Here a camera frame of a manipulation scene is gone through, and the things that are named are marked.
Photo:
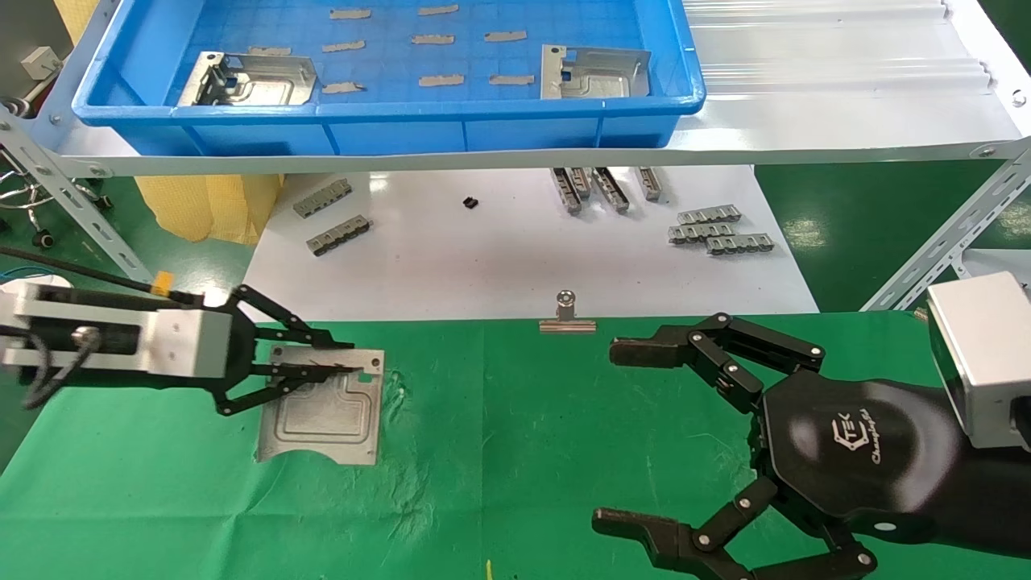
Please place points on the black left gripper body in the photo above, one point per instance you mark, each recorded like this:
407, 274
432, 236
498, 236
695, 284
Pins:
235, 354

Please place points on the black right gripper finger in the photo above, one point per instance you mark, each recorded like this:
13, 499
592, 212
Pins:
660, 544
644, 353

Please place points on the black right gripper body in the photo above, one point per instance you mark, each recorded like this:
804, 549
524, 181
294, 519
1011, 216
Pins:
862, 451

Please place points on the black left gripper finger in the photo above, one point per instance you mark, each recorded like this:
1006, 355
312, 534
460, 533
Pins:
306, 371
282, 318

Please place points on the stamped sheet metal part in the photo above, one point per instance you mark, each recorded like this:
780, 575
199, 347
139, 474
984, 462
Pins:
266, 84
330, 419
600, 79

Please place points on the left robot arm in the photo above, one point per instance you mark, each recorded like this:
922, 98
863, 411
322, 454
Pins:
113, 322

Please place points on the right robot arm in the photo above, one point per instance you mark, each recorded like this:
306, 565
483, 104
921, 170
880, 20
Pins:
995, 499

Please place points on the silver binder clip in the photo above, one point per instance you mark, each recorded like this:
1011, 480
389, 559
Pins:
567, 325

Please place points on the yellow mesh bag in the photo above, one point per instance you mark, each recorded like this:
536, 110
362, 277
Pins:
80, 16
201, 209

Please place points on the green cloth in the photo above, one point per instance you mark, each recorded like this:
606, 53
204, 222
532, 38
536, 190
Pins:
523, 443

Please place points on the white board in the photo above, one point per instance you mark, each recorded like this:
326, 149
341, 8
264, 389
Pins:
483, 258

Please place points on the perforated metal shelf brace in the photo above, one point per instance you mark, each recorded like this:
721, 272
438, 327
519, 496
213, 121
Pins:
80, 205
950, 234

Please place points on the white round base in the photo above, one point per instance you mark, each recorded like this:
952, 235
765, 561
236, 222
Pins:
32, 281

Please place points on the blue plastic tray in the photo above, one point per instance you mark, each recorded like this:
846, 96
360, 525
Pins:
395, 133

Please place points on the white panel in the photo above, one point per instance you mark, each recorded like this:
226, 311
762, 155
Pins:
999, 262

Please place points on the grey tape strip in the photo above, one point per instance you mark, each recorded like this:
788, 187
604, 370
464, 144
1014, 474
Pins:
270, 51
505, 36
343, 46
511, 80
438, 10
441, 80
344, 87
432, 39
350, 14

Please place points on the chrome wheeled stool base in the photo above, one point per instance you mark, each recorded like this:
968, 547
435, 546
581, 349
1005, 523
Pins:
24, 197

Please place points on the white metal shelf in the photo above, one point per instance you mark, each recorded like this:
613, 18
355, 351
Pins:
805, 97

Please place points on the small grey box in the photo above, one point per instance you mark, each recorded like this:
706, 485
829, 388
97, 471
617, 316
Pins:
40, 63

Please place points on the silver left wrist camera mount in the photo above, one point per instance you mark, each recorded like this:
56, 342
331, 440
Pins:
185, 342

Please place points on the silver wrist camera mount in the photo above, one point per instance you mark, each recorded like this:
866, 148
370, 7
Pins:
987, 354
185, 342

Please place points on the grey metal rail part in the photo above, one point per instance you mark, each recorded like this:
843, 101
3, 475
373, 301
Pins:
610, 190
649, 184
322, 199
565, 192
709, 215
739, 245
699, 234
583, 181
340, 235

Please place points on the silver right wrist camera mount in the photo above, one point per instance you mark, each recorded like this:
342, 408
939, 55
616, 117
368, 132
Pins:
987, 354

